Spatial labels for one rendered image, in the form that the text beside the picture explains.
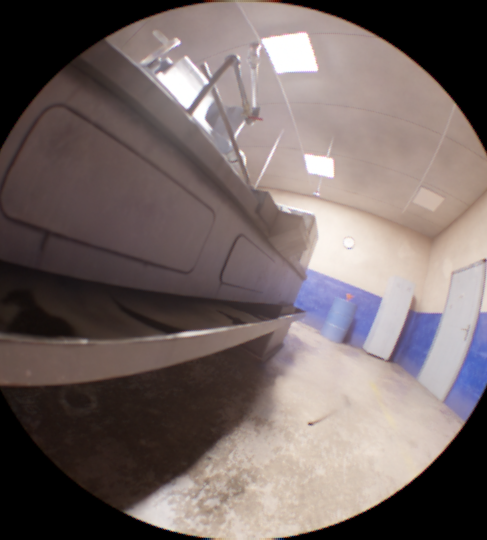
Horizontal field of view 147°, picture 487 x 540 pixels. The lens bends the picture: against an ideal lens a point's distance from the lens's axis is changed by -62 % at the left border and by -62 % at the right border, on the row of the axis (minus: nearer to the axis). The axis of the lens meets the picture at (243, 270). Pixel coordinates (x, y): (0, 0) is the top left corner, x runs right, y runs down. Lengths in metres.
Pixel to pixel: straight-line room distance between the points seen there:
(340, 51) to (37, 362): 3.07
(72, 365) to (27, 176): 0.25
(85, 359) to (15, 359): 0.08
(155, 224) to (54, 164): 0.23
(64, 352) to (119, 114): 0.34
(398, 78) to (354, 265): 4.10
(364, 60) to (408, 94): 0.69
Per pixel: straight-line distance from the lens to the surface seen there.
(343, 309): 4.13
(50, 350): 0.22
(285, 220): 0.74
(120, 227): 0.36
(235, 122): 0.75
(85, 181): 0.34
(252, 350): 1.53
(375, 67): 2.97
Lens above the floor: 0.59
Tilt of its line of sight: 1 degrees up
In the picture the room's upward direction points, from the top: 23 degrees clockwise
